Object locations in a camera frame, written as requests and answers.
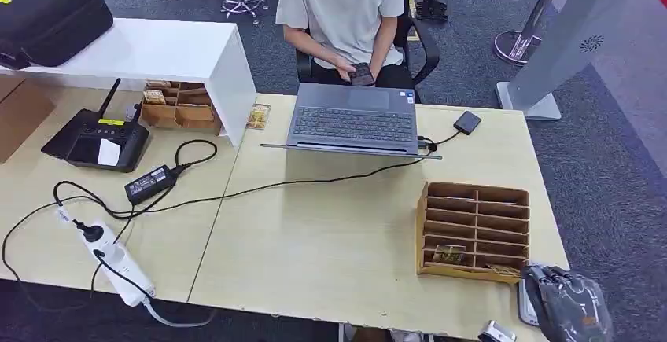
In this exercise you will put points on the person's left hand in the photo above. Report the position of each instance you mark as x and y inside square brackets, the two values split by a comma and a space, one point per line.
[375, 66]

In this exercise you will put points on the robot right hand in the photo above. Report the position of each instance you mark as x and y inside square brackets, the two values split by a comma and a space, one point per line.
[568, 308]

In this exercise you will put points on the person's right hand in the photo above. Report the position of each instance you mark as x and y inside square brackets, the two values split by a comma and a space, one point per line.
[344, 68]

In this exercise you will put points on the black smartphone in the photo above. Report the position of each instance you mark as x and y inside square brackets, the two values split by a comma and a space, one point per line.
[362, 75]

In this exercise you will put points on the white flat device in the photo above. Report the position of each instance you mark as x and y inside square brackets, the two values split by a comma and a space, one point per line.
[526, 303]

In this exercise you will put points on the grey laptop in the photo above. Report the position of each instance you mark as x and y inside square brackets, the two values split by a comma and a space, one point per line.
[354, 121]

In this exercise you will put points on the person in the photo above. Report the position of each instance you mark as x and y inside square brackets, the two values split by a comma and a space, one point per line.
[341, 11]

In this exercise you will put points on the brown card lying flat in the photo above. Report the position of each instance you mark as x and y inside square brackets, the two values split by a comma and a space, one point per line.
[504, 270]

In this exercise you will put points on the small black hard drive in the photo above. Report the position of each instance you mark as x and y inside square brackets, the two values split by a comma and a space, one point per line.
[467, 122]

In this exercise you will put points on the wooden slotted card box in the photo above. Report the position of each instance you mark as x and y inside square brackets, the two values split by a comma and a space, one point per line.
[471, 225]

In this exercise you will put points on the small wooden compartment box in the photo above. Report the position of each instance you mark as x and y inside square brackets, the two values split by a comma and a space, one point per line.
[190, 116]

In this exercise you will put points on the white desk riser shelf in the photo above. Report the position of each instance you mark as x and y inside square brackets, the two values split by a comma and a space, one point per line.
[156, 48]

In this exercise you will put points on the card stack in small box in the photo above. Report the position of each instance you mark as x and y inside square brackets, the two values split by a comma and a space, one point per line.
[154, 97]

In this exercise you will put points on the grey kiosk stand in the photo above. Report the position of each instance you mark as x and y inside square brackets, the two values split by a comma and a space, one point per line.
[583, 27]

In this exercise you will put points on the black laptop power adapter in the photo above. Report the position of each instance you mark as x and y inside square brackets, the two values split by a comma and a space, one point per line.
[149, 183]

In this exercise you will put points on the black controller with antennas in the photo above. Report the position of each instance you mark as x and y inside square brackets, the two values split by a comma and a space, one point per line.
[78, 141]

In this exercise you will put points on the white power strip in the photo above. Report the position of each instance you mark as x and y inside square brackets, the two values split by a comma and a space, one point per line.
[120, 265]

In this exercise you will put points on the black hard carrying case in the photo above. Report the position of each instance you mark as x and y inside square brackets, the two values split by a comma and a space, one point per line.
[49, 11]

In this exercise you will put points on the large black power plug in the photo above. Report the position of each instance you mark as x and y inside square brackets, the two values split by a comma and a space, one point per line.
[91, 233]

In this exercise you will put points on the small black power plug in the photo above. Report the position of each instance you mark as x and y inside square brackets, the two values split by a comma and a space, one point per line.
[99, 254]

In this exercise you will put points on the brown cardboard box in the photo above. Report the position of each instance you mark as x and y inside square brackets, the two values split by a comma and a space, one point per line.
[21, 115]

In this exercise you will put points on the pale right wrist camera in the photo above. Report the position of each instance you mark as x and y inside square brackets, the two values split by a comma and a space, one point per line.
[496, 332]

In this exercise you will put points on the chrome stanchion post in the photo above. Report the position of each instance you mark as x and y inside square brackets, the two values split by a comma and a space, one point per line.
[516, 48]

